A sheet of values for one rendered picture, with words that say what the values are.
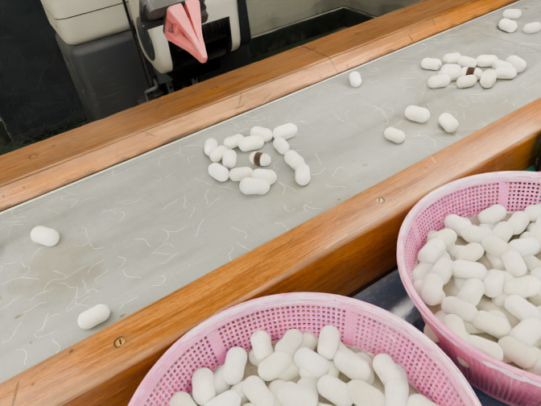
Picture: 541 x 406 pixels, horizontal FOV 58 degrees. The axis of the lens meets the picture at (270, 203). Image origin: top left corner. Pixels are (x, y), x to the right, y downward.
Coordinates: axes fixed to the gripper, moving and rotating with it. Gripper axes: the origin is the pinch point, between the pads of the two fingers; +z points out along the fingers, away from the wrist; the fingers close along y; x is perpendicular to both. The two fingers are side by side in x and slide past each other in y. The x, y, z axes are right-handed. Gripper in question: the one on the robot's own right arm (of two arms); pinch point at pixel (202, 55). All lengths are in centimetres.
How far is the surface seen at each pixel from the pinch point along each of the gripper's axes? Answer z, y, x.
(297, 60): 0.7, 20.4, 12.0
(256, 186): 21.0, -4.1, -4.5
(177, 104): 0.1, -2.9, 12.3
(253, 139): 13.7, 1.2, 1.5
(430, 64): 13.8, 36.4, 2.6
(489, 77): 21.5, 37.5, -5.0
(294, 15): -96, 137, 175
